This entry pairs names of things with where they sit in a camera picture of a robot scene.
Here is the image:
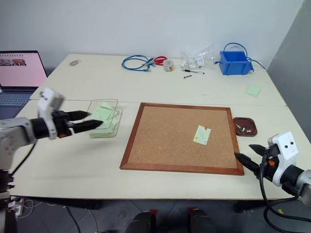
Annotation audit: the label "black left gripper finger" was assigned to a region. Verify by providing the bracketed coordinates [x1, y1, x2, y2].
[69, 110, 93, 121]
[72, 119, 104, 134]

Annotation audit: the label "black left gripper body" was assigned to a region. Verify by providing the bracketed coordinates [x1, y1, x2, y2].
[51, 110, 75, 139]

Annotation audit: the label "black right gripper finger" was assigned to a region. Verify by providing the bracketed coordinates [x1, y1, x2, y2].
[248, 144, 269, 157]
[233, 152, 262, 178]

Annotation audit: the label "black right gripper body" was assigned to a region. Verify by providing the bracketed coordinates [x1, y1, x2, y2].
[258, 144, 280, 182]

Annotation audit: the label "light green paper note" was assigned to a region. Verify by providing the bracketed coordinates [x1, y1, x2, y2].
[192, 124, 212, 147]

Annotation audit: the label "green sticky note pad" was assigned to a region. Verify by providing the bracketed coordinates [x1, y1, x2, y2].
[245, 85, 261, 98]

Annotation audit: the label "wood-framed cork board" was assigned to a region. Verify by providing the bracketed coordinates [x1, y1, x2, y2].
[119, 102, 245, 176]

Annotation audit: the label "brown dish of pushpins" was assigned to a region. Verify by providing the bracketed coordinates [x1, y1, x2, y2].
[232, 116, 259, 138]

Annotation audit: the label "clear plastic tray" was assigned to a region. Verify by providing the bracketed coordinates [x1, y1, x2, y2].
[87, 98, 123, 139]

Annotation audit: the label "black table foot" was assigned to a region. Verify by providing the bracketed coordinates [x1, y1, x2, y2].
[29, 197, 104, 211]
[232, 199, 269, 214]

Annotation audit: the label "open laptop with pink screen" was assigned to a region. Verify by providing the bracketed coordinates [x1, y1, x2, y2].
[0, 50, 48, 120]

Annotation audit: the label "dark rounded shape red-tipped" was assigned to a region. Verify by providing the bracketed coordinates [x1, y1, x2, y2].
[125, 208, 158, 233]
[188, 207, 217, 233]

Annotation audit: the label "blue plastic storage bin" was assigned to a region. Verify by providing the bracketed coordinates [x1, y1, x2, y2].
[219, 50, 255, 76]

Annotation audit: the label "white power strip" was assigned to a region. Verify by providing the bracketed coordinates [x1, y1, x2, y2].
[7, 198, 25, 217]

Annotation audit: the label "clear plastic bags with parts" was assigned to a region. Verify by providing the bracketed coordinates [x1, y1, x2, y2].
[179, 43, 217, 71]

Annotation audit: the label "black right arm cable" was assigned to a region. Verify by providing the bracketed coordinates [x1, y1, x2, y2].
[258, 155, 311, 223]

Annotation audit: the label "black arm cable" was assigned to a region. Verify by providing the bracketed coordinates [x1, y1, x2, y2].
[9, 142, 37, 175]
[258, 155, 311, 223]

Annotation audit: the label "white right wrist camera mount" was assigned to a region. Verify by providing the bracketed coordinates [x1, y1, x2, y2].
[267, 132, 299, 187]

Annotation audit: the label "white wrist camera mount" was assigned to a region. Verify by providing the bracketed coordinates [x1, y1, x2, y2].
[267, 132, 299, 187]
[37, 87, 65, 141]

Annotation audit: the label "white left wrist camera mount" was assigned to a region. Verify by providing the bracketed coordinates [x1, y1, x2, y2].
[37, 87, 65, 141]

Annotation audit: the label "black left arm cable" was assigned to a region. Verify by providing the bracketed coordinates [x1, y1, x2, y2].
[9, 142, 37, 175]

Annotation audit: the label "coiled blue network cable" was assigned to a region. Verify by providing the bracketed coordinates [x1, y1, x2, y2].
[121, 55, 156, 73]

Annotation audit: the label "long blue network cable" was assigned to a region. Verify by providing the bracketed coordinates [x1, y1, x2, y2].
[214, 42, 267, 71]

